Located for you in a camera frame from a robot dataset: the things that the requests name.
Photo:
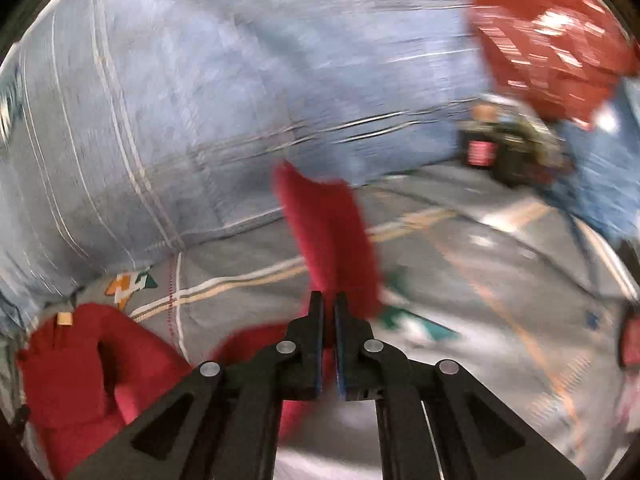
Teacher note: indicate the red brick-pattern cloth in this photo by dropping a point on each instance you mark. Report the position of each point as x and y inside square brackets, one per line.
[540, 35]

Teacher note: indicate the red fleece garment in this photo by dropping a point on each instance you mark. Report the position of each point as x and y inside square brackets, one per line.
[325, 230]

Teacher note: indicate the dark machine with red label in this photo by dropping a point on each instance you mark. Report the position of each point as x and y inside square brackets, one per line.
[515, 150]

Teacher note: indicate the light blue checked blanket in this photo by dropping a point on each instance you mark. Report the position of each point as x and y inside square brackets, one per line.
[210, 85]

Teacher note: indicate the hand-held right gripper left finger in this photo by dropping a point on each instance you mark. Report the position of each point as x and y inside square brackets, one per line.
[318, 345]

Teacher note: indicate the blue cloth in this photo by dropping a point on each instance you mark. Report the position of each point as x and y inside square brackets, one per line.
[600, 180]

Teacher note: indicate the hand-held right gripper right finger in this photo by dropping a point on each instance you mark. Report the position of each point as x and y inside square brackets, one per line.
[340, 345]

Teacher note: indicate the grey striped bedsheet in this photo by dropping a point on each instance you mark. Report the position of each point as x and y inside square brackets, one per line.
[480, 290]

